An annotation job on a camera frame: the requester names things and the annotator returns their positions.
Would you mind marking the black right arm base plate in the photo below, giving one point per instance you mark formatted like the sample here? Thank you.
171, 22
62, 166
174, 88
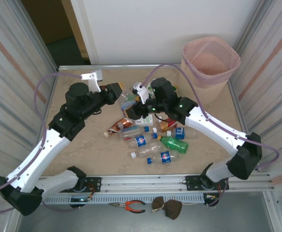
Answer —
191, 183

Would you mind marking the clear bottle blue Pepsi label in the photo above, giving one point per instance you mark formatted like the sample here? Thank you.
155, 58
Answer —
165, 157
141, 140

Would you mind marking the aluminium mounting rail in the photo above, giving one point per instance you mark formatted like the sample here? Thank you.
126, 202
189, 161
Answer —
143, 183

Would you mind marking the tan wooden door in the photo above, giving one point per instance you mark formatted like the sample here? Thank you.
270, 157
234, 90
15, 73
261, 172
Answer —
72, 19

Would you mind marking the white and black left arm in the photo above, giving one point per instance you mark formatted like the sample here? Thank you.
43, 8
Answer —
34, 157

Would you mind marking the clear unlabelled bottle white cap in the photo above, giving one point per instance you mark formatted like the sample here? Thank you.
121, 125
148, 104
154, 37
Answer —
150, 151

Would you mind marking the brown cloth bundle with twine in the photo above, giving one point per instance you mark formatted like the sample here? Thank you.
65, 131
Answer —
172, 207

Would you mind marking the clear bottle blue label white cap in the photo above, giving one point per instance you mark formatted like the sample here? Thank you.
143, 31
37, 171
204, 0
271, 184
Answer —
179, 133

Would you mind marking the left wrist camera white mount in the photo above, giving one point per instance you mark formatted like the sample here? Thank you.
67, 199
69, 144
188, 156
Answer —
92, 78

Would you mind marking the pink waste basket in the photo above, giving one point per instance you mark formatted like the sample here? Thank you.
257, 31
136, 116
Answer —
211, 60

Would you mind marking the white door frame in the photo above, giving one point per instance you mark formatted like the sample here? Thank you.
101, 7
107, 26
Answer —
83, 24

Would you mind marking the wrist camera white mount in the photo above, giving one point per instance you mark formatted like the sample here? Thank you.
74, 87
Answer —
92, 78
142, 93

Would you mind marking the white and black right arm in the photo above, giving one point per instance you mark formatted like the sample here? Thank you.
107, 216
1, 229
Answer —
215, 128

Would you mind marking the clear bottle grey-blue label blue cap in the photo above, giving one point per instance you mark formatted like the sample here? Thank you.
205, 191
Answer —
126, 105

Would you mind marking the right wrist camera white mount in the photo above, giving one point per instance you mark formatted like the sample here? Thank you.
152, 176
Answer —
142, 93

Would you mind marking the clear bottle orange label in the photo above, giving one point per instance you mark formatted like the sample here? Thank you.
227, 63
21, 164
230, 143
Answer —
122, 124

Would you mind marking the aluminium table frame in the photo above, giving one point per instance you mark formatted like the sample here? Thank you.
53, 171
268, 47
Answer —
107, 67

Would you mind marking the clear unlabelled bottle blue cap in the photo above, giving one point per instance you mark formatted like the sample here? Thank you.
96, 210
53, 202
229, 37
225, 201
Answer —
131, 131

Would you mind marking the bottle with red gold label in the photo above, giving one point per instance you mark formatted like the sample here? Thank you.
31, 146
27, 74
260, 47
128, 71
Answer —
166, 126

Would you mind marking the circuit board with green light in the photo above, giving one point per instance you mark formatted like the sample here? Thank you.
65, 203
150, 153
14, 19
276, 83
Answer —
81, 199

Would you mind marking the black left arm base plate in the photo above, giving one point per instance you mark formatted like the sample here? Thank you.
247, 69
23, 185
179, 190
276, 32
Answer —
95, 183

